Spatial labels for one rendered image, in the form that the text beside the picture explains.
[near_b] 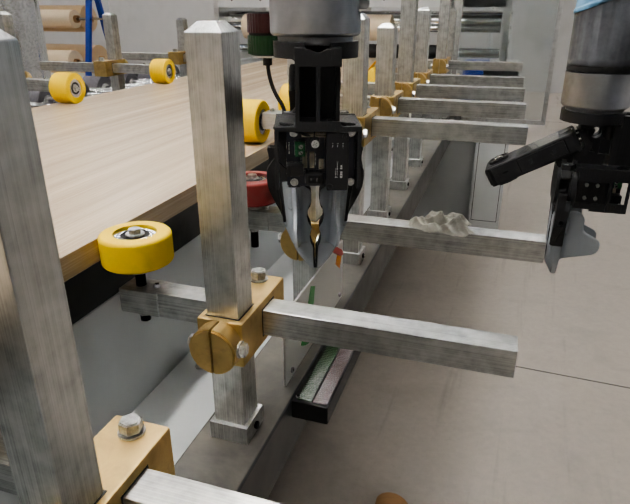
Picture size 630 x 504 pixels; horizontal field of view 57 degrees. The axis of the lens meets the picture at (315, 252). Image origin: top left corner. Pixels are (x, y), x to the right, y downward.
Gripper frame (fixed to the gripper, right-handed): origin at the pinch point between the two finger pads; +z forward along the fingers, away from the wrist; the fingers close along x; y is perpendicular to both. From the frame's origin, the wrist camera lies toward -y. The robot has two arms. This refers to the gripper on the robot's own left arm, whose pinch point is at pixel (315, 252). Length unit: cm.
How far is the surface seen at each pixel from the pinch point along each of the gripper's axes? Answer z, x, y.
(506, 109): -4, 41, -64
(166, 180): 1.2, -21.1, -31.0
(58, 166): 1, -40, -40
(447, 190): 70, 82, -250
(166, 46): 40, -229, -1045
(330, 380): 21.0, 2.3, -7.9
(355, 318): 7.0, 4.1, 1.2
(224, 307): 4.8, -9.0, 2.4
